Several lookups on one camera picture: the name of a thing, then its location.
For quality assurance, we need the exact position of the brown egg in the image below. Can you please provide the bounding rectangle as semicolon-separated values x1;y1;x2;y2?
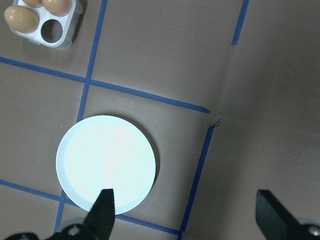
22;0;43;8
41;0;72;18
4;5;40;35

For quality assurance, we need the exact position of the round white plate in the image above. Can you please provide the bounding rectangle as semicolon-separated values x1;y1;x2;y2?
55;114;161;216

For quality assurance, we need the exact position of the clear plastic egg box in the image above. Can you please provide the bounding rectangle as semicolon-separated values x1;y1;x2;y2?
9;0;83;51

